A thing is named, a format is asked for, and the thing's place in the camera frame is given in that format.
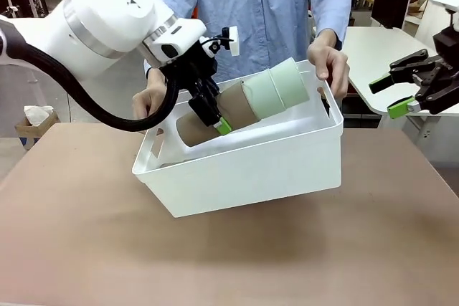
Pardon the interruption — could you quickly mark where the person's right hand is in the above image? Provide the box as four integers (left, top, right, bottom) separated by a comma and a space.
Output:
131, 87, 173, 120

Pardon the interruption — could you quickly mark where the pale green plastic cup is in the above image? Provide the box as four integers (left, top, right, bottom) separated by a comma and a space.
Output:
242, 71, 288, 120
268, 57, 311, 109

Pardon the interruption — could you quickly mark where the person in blue shirt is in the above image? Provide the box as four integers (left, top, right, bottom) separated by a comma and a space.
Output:
159, 0, 354, 83

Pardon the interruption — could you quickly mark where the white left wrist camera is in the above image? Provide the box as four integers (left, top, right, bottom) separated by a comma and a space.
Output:
221, 25, 240, 57

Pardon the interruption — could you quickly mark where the black corrugated cable hose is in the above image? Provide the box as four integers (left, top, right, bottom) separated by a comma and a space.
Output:
0, 19, 180, 133

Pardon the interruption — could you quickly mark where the white crumpled paper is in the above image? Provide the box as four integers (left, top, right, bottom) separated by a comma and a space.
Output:
23, 105, 55, 125

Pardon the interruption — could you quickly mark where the person's left forearm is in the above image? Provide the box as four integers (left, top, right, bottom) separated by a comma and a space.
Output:
307, 0, 353, 49

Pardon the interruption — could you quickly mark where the white rounded table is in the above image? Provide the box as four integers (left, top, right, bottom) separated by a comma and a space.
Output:
342, 26, 459, 149

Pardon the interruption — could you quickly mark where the small cardboard box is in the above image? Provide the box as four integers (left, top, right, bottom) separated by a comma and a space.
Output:
14, 110, 61, 150

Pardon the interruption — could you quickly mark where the person's left hand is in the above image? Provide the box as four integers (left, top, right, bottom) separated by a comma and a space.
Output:
307, 39, 351, 99

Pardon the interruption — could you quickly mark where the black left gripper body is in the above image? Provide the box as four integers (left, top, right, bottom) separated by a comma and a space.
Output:
159, 41, 220, 102

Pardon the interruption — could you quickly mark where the white plastic basket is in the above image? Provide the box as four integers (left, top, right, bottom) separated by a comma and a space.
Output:
131, 59, 344, 219

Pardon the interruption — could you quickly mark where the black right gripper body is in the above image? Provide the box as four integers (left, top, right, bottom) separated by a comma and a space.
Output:
412, 26, 459, 115

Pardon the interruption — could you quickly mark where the beige plastic cup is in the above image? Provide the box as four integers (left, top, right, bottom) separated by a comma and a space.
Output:
174, 110, 234, 148
214, 81, 262, 131

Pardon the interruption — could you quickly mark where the person's right forearm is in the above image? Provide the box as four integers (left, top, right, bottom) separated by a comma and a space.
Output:
145, 67, 169, 94

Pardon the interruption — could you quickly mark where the black monitor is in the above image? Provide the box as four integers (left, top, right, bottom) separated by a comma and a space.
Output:
371, 0, 412, 30

